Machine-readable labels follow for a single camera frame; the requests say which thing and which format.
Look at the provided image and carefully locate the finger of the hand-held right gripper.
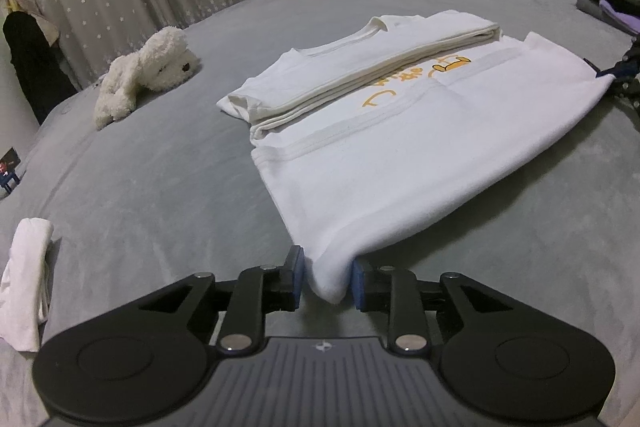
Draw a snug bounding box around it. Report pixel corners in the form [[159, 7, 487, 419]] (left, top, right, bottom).
[[586, 34, 640, 82], [610, 79, 640, 115]]

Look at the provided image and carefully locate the black hanging garment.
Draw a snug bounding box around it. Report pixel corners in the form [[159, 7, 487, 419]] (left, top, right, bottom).
[[2, 12, 78, 125]]

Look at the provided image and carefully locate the white plush dog toy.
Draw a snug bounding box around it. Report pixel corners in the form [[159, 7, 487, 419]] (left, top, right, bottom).
[[94, 27, 203, 130]]

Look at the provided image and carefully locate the beige hanging cloth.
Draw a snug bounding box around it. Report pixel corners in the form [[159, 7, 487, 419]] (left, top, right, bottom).
[[0, 0, 61, 48]]

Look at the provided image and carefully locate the grey bed sheet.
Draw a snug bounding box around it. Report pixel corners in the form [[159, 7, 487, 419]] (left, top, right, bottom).
[[0, 0, 640, 427]]

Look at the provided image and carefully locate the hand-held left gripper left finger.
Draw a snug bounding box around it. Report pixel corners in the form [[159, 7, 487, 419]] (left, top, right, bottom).
[[137, 245, 306, 354]]

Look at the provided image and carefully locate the smartphone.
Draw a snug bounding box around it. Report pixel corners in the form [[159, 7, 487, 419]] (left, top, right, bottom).
[[0, 147, 21, 178]]

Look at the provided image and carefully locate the plain white garment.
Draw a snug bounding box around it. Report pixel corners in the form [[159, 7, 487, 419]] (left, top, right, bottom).
[[0, 217, 55, 353]]

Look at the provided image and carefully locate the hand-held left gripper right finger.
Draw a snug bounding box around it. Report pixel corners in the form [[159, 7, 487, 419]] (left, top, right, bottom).
[[351, 258, 506, 354]]

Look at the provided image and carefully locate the white printed sweatshirt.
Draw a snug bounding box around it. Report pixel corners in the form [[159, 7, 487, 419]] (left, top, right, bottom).
[[216, 9, 613, 305]]

